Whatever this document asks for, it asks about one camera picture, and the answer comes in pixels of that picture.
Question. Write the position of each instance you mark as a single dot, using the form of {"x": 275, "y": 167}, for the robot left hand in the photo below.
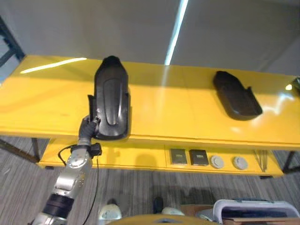
{"x": 86, "y": 130}

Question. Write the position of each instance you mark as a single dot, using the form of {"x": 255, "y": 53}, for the black sole-shaped part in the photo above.
{"x": 112, "y": 98}
{"x": 236, "y": 96}

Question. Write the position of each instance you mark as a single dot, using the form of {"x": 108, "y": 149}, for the robot left arm silver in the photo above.
{"x": 75, "y": 164}

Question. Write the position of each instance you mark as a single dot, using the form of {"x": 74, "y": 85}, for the yellow shelf rack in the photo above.
{"x": 178, "y": 105}

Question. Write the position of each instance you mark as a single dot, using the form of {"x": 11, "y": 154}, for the small black box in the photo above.
{"x": 178, "y": 156}
{"x": 198, "y": 157}

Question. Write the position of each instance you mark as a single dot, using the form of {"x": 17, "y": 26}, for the grey plastic box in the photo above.
{"x": 253, "y": 207}

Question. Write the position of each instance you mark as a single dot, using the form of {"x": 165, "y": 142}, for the black wrist clamp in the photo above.
{"x": 96, "y": 150}

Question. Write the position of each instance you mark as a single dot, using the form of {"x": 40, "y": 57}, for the robot left leg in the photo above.
{"x": 109, "y": 211}

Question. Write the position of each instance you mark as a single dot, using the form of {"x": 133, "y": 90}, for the robot leg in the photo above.
{"x": 109, "y": 211}
{"x": 164, "y": 208}

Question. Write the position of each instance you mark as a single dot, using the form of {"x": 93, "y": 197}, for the robot right leg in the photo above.
{"x": 164, "y": 208}

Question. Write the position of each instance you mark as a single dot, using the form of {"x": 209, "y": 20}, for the robot body yellow cover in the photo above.
{"x": 164, "y": 220}

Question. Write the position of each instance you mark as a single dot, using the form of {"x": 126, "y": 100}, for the grey round disc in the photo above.
{"x": 240, "y": 162}
{"x": 216, "y": 161}

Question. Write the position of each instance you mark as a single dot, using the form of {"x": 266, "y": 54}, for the black metal frame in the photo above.
{"x": 10, "y": 44}

